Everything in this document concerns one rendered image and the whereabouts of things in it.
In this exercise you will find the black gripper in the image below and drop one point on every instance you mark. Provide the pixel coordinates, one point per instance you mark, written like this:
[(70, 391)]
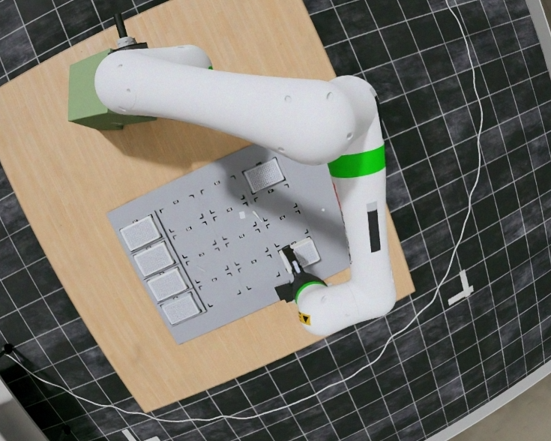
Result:
[(297, 269)]

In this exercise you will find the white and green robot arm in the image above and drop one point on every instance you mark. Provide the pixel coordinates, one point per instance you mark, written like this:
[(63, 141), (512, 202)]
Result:
[(312, 122)]

